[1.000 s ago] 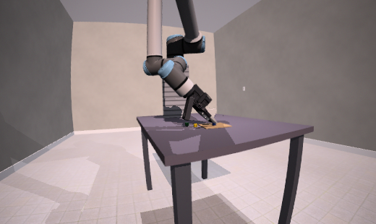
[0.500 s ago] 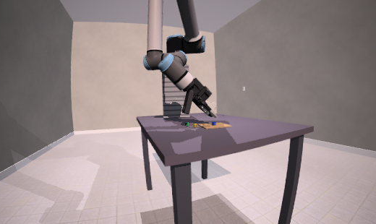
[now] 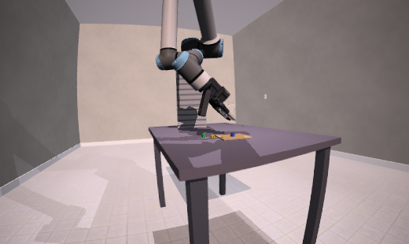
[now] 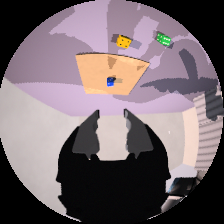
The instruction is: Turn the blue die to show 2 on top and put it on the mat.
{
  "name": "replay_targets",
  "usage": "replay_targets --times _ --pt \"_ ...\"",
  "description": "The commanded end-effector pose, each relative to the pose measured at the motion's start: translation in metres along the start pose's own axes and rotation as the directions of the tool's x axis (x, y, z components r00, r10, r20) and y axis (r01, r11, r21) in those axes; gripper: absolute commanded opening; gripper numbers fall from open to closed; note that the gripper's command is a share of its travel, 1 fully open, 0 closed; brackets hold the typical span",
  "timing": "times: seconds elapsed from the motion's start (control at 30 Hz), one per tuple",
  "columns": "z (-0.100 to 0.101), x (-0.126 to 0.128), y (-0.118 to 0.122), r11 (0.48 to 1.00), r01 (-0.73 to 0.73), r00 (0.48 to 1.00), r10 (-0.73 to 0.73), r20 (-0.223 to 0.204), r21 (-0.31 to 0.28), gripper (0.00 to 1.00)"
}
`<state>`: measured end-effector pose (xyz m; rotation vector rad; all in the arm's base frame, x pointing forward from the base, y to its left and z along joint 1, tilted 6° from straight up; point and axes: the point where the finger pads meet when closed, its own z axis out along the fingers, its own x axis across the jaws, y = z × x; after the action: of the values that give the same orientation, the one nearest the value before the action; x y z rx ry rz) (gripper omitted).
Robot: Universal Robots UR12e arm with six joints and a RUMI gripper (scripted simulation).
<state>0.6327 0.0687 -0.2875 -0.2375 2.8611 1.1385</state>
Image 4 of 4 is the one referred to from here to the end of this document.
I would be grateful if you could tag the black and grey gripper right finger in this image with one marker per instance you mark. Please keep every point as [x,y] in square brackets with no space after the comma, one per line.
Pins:
[144,143]

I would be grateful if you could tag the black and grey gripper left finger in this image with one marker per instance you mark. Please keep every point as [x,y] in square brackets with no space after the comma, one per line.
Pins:
[79,146]

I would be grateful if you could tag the green die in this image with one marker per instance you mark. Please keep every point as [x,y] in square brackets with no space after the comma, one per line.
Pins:
[163,39]

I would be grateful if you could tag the blue die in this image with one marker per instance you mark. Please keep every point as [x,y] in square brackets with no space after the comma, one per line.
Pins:
[110,82]

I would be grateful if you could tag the yellow die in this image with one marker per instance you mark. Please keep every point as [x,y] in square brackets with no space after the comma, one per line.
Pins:
[123,41]

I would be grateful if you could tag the peach square mat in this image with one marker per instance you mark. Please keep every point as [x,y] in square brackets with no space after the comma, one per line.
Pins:
[95,68]

